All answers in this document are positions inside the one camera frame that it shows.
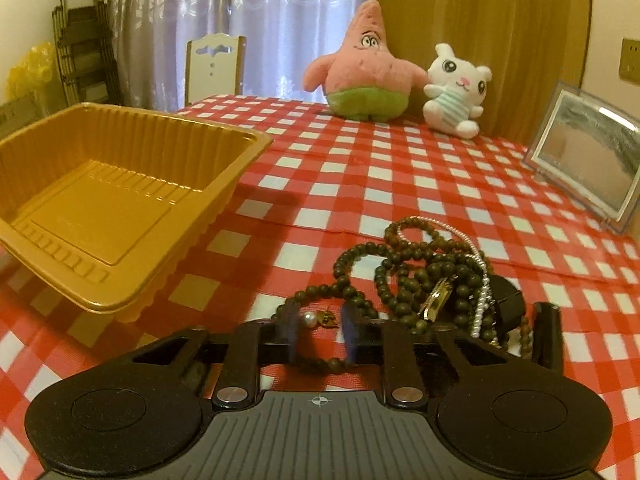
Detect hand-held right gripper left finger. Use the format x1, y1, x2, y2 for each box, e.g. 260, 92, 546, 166
120, 305, 303, 409

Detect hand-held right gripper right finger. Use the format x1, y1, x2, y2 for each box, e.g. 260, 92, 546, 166
341, 305, 506, 409

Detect dark wooden bead necklace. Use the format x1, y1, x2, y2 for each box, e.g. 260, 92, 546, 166
272, 216, 532, 376

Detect white pearl necklace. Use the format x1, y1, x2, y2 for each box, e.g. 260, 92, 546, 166
396, 216, 495, 342

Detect black watch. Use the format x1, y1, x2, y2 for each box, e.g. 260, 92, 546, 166
487, 274, 564, 377

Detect golden plastic tray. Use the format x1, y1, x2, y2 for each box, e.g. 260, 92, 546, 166
0, 102, 274, 323

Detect red checked tablecloth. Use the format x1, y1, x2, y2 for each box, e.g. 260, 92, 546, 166
0, 94, 640, 480

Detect pink starfish plush toy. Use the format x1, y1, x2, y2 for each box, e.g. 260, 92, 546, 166
302, 0, 430, 122

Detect white bunny plush toy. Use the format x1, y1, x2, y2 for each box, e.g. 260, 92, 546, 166
423, 43, 494, 139

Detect white wooden chair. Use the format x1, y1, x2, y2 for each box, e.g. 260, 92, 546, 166
184, 34, 247, 109

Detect sheer lavender curtain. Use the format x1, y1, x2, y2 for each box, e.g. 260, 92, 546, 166
107, 0, 377, 112

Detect cardboard box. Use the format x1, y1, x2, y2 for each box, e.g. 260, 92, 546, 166
0, 92, 47, 137

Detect folded step ladder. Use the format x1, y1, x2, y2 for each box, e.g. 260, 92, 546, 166
51, 0, 124, 109

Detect golden yellow curtain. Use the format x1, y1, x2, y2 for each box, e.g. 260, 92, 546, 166
372, 0, 594, 144

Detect yellow plastic bag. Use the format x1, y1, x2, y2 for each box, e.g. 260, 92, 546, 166
7, 42, 56, 107

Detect clear picture frame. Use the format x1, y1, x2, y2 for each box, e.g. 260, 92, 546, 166
522, 80, 640, 234

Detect gold wall switch plate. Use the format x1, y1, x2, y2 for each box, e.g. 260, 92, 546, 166
618, 37, 640, 84

